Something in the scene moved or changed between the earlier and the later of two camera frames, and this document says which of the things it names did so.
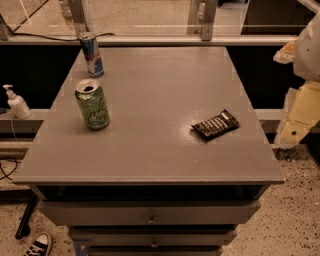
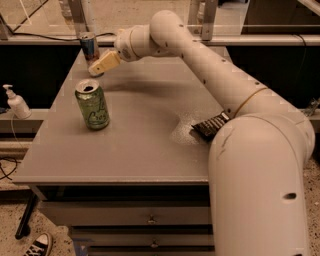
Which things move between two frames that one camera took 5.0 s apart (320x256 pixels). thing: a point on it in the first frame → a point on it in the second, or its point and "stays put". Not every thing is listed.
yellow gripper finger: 305,113 → 123,46
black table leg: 24,227 stays put
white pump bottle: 17,104 stays put
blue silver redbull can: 91,53 stays put
